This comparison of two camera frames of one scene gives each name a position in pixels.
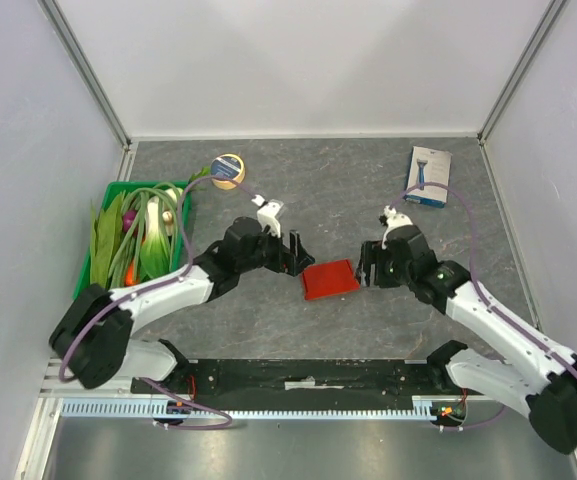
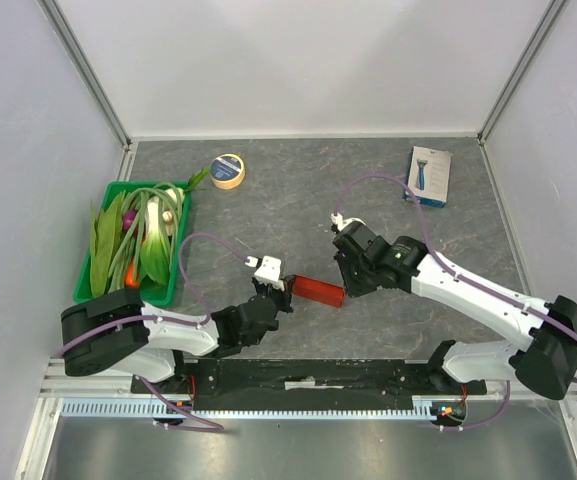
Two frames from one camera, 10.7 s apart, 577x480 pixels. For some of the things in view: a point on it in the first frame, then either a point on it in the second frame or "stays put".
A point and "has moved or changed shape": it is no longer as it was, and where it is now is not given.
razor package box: [429, 166] stays put
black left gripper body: [276, 258] -> [281, 297]
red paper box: [329, 277] has moved or changed shape
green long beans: [125, 268] stays put
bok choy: [156, 253] stays put
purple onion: [128, 219] stays put
